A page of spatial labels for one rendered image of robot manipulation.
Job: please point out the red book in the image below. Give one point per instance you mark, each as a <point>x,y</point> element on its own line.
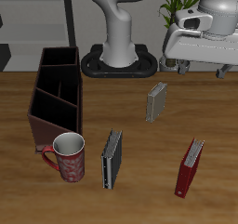
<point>189,168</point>

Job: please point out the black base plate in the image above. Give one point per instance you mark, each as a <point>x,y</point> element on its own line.
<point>119,68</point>

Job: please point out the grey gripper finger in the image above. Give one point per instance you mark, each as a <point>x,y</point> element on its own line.
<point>223,71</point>
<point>183,66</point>

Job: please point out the grey book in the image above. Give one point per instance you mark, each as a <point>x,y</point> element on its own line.
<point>156,102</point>

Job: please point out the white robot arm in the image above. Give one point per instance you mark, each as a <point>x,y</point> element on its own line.
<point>119,32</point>

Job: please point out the red patterned mug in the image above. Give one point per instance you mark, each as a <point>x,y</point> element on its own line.
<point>69,158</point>

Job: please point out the black book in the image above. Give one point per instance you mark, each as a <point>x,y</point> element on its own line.
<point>112,159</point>

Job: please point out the green pot plant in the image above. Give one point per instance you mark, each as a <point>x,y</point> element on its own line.
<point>173,4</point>

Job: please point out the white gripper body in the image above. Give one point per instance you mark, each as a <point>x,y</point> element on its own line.
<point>198,46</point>

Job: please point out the dark brown desk caddy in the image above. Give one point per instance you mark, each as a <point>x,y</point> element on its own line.
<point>57,97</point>

